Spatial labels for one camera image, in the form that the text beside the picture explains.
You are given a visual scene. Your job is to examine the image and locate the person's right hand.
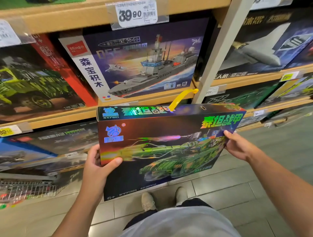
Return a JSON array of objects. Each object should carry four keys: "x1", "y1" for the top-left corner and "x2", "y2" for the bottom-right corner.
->
[{"x1": 223, "y1": 130, "x2": 263, "y2": 164}]

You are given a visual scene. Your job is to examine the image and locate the person's left hand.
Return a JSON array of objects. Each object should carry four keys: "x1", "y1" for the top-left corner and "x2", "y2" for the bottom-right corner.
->
[{"x1": 81, "y1": 144, "x2": 124, "y2": 197}]

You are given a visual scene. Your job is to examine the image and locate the dark aircraft carrier box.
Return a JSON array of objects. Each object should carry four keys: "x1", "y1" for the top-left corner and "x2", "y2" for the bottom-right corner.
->
[{"x1": 10, "y1": 122, "x2": 101, "y2": 157}]

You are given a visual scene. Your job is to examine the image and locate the holographic green tank box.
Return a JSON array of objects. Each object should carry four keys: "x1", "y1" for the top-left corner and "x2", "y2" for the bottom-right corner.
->
[{"x1": 96, "y1": 89, "x2": 247, "y2": 202}]

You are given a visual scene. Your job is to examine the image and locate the blue helicopter box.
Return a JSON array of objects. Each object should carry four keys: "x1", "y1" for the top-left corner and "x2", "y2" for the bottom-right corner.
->
[{"x1": 0, "y1": 137, "x2": 59, "y2": 173}]

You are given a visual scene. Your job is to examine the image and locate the green armoured truck box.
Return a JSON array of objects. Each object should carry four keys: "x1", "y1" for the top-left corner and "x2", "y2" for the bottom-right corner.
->
[{"x1": 0, "y1": 34, "x2": 98, "y2": 123}]

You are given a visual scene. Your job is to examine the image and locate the purple 055 warship box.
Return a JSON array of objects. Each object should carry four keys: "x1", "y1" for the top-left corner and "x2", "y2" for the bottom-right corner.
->
[{"x1": 59, "y1": 17, "x2": 211, "y2": 103}]

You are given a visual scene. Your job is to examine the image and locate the person's left forearm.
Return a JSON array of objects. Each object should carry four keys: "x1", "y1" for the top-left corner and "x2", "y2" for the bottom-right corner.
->
[{"x1": 51, "y1": 188, "x2": 106, "y2": 237}]

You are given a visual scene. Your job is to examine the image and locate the person's black trousers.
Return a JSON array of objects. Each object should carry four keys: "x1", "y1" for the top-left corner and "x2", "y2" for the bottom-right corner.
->
[{"x1": 122, "y1": 198, "x2": 213, "y2": 231}]

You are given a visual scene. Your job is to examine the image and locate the person's grey clothing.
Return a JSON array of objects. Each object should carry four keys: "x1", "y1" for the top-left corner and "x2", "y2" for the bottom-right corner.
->
[{"x1": 120, "y1": 205, "x2": 243, "y2": 237}]

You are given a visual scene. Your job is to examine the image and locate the wooden shelf unit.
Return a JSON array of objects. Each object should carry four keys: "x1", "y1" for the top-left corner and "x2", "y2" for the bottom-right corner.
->
[{"x1": 0, "y1": 0, "x2": 313, "y2": 176}]

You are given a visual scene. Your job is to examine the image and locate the white wire display rack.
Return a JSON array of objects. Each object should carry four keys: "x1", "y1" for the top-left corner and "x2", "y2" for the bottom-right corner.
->
[{"x1": 0, "y1": 168, "x2": 84, "y2": 206}]

